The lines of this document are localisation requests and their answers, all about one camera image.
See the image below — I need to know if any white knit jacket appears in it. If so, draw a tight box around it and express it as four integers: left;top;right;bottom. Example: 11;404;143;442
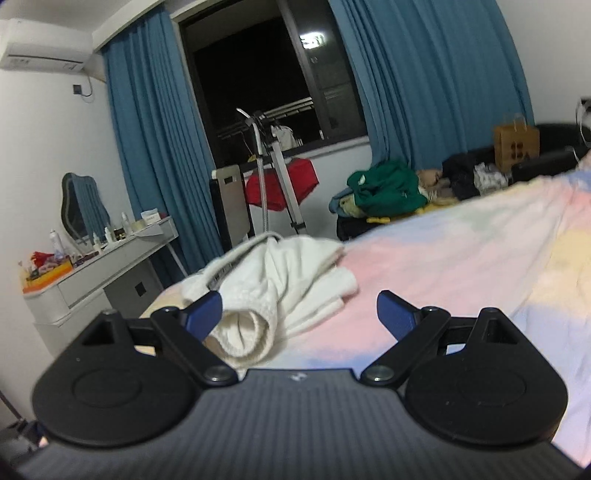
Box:
181;232;359;371

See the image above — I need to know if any black clothes pile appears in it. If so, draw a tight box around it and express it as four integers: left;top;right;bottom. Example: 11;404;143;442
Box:
442;147;495;201

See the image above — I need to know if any white dressing table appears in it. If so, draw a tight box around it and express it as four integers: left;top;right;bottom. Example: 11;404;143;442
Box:
23;217;178;356

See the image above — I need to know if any pastel tie-dye bed sheet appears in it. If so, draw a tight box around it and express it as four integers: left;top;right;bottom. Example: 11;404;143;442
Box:
138;156;591;467

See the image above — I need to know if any orange tray with items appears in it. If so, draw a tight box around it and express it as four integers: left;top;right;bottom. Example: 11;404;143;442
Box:
18;251;73;294

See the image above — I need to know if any wavy blue-framed mirror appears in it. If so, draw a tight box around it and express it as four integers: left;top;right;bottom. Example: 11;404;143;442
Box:
61;172;111;244

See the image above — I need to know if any grey tower heater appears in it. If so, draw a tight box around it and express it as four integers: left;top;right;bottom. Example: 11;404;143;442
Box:
209;165;254;252

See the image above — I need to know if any green garment pile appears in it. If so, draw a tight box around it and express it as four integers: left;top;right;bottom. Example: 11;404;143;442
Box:
346;160;428;217

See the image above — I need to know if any left blue curtain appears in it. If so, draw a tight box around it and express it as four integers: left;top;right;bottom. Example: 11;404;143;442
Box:
102;6;222;285

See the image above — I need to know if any blue curtain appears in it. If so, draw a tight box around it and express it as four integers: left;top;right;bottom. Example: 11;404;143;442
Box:
330;0;534;169
102;6;222;285

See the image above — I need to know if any brown paper bag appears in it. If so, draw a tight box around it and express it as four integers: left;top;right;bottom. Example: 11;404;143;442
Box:
494;114;540;174

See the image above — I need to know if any black sofa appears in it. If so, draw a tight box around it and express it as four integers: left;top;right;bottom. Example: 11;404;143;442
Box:
511;123;590;184

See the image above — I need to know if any red garment on stand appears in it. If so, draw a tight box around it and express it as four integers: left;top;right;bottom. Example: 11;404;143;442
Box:
245;158;320;212

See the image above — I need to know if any garment steamer stand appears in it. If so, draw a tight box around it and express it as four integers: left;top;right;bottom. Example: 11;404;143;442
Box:
234;107;309;236

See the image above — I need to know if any right blue curtain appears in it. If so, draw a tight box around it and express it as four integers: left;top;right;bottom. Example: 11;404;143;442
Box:
330;0;534;169

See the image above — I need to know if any white air conditioner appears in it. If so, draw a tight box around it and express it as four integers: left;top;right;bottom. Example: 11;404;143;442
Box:
1;19;93;72

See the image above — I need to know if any dark window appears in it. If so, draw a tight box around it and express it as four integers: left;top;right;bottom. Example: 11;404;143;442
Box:
179;0;367;167

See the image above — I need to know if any wall socket with cable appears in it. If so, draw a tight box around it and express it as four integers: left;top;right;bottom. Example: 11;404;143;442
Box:
575;96;591;149

